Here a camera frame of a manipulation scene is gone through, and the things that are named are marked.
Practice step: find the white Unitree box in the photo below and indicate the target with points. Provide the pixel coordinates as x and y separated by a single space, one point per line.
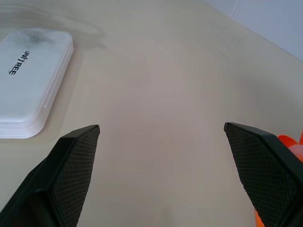
28 82

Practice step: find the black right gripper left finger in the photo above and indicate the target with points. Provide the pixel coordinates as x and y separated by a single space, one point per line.
56 179

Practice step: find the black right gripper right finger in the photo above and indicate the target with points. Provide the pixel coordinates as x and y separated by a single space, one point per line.
267 172

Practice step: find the orange plastic object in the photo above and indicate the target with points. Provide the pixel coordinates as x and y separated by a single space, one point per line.
290 144

